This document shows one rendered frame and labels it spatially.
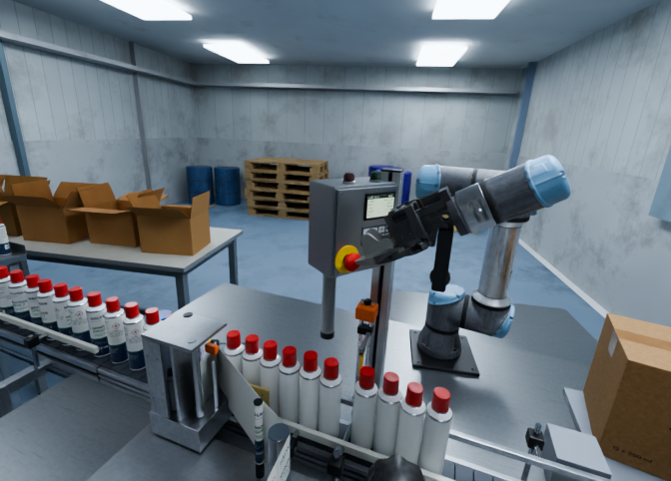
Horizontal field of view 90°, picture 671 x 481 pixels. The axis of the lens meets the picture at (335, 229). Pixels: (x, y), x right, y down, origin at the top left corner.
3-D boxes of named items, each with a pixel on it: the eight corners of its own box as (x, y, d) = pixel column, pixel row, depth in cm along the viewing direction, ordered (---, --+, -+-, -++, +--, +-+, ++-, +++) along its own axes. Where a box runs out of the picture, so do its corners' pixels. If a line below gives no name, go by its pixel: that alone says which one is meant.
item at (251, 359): (240, 410, 85) (236, 340, 80) (251, 395, 90) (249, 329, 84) (257, 416, 84) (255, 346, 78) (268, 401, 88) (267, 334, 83)
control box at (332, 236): (307, 263, 75) (309, 179, 70) (364, 251, 85) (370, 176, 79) (332, 280, 67) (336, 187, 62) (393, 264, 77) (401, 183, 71)
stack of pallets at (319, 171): (244, 216, 619) (242, 160, 590) (265, 205, 714) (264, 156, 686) (318, 222, 596) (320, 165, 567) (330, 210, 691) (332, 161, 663)
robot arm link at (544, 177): (567, 199, 54) (579, 198, 46) (496, 225, 58) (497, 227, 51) (546, 155, 55) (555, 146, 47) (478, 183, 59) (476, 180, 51)
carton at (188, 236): (121, 257, 203) (112, 197, 192) (167, 234, 251) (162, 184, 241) (188, 262, 200) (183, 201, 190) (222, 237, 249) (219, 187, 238)
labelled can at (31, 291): (49, 325, 117) (37, 271, 111) (58, 329, 115) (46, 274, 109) (31, 333, 112) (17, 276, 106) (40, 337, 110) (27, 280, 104)
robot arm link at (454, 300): (428, 309, 126) (432, 276, 122) (465, 319, 121) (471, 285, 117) (421, 325, 116) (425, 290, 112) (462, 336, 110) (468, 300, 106)
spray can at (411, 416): (393, 473, 71) (402, 394, 66) (392, 451, 76) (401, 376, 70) (417, 477, 71) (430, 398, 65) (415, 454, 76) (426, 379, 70)
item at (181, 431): (151, 432, 78) (138, 336, 71) (192, 393, 90) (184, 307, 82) (200, 453, 73) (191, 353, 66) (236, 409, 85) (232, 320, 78)
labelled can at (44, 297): (70, 334, 112) (59, 278, 107) (53, 342, 108) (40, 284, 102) (59, 330, 114) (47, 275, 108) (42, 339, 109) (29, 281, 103)
